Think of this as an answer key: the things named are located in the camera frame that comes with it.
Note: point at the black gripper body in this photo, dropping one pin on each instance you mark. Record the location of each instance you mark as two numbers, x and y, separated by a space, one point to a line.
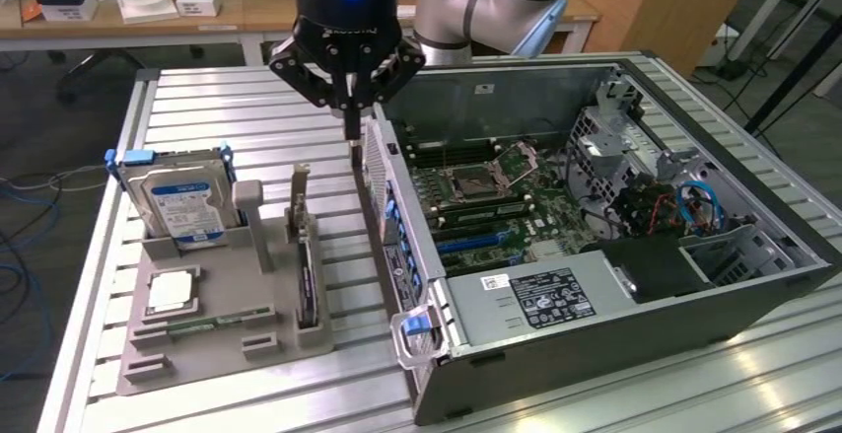
346 14

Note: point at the black graphics card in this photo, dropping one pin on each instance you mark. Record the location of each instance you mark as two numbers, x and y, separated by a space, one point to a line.
308 280

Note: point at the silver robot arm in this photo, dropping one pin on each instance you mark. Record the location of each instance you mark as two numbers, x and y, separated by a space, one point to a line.
487 14

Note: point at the plain white box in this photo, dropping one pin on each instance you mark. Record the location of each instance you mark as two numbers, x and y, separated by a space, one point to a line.
198 4

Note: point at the CPU socket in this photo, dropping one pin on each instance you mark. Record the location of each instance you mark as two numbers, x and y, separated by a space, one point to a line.
475 181

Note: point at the white square tray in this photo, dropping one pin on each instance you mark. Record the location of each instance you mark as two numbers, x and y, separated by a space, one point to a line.
148 6

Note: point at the metal socket cover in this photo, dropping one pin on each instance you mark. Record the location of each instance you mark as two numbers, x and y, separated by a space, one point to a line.
523 164

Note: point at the wooden desk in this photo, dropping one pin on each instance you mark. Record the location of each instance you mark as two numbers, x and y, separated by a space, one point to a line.
105 27

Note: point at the black labelled RAM stick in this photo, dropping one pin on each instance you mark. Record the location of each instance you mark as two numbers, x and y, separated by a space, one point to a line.
487 213

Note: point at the perforated metal drive cage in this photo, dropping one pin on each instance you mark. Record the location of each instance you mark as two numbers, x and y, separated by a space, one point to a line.
605 147

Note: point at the green motherboard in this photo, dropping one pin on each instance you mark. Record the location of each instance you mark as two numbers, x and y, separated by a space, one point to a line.
552 206

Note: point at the white box with black lid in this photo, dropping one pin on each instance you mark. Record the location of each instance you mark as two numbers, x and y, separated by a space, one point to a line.
65 9

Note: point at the silver chipset heatsink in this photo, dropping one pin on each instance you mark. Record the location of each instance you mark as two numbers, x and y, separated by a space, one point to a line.
546 249

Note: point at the wooden cabinet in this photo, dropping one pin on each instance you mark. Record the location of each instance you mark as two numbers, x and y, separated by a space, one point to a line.
671 9

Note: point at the white floor box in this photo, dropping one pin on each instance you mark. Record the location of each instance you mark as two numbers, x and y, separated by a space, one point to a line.
719 46

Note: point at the silver CPU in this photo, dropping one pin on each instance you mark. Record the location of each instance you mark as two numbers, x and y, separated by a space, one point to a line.
170 292

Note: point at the grey power supply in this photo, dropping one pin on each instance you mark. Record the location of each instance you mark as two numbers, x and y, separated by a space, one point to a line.
474 314

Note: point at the blue case release tab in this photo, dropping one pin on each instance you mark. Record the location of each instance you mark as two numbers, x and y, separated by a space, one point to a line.
414 327

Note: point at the green RAM stick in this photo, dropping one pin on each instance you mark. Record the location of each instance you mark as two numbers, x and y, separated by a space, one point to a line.
216 322

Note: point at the grey parts rack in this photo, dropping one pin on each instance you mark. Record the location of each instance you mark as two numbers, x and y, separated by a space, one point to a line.
223 354

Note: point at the black stand leg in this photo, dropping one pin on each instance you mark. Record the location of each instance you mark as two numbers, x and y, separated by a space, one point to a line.
794 58

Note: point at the metal disk bay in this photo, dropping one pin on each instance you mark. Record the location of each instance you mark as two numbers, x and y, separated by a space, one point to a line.
743 245

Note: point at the black PC case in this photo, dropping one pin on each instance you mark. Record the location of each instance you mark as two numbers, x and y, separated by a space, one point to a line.
591 354

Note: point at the hard disk with blue bracket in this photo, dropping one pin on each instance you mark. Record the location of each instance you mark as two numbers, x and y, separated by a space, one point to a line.
180 206

